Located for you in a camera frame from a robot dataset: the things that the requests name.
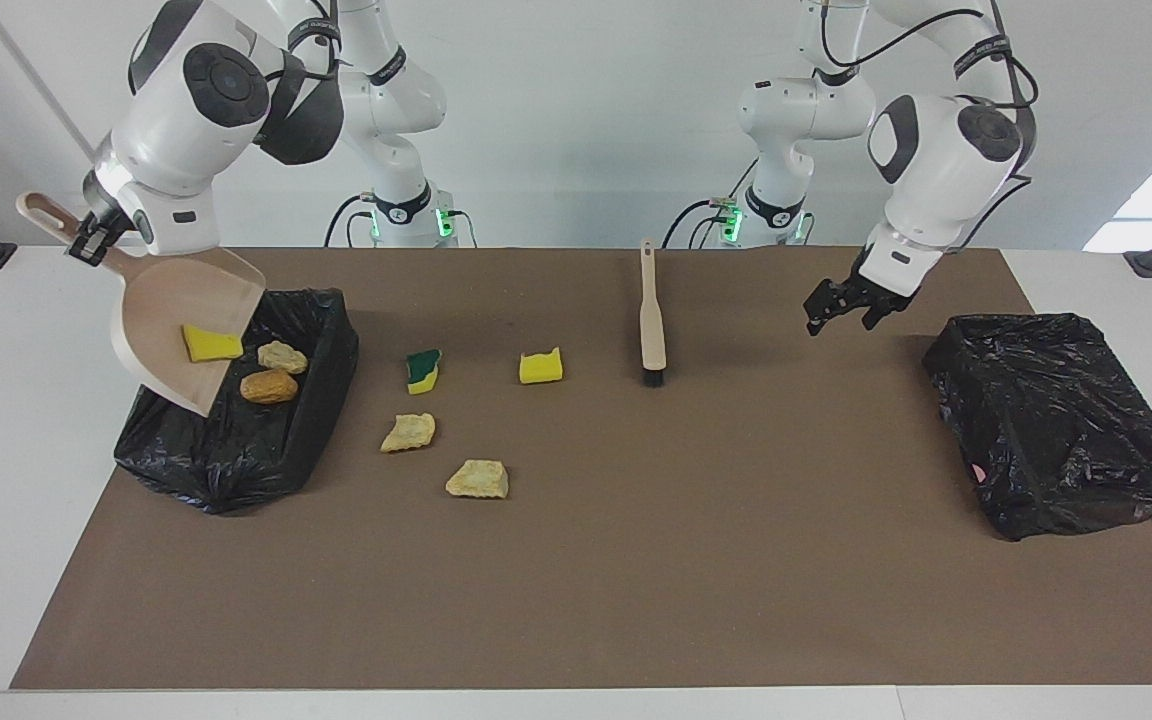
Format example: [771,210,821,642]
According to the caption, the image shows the beige plastic dustpan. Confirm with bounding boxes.
[16,192,267,418]

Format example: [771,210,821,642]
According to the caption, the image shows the yellow green sponge wedge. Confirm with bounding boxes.
[182,323,245,363]

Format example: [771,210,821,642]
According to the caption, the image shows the beige hand brush black bristles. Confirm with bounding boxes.
[639,238,668,389]

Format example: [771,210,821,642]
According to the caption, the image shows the beige sponge chunk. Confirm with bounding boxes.
[256,341,309,375]
[380,412,437,454]
[445,459,510,500]

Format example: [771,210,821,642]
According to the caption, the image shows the brown bread roll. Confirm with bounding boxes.
[240,370,299,405]

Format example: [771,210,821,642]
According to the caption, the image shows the green yellow sponge piece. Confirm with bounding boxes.
[406,348,444,396]

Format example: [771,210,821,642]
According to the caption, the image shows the black bag lined bin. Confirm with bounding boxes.
[114,285,360,516]
[923,313,1152,542]

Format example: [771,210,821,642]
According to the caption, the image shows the brown table mat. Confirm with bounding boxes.
[9,247,1152,691]

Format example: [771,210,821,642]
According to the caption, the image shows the white wall conduit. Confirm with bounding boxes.
[0,0,89,149]

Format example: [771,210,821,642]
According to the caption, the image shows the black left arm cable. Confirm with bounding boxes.
[821,0,1039,251]

